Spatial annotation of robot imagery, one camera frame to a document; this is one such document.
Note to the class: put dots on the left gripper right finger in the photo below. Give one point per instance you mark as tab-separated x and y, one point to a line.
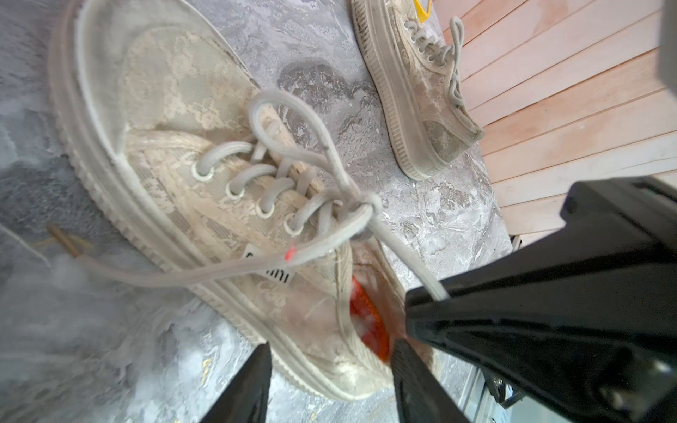
420	398

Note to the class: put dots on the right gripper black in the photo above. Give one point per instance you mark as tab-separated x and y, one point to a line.
583	320

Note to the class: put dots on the yellow alarm clock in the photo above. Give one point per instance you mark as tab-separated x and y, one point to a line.
423	9

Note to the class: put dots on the beige sneaker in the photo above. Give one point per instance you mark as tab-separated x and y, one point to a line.
235	192
417	76

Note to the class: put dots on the red insole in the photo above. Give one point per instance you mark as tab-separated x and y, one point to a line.
367	311

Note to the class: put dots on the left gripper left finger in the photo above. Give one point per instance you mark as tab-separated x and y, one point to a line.
245	400

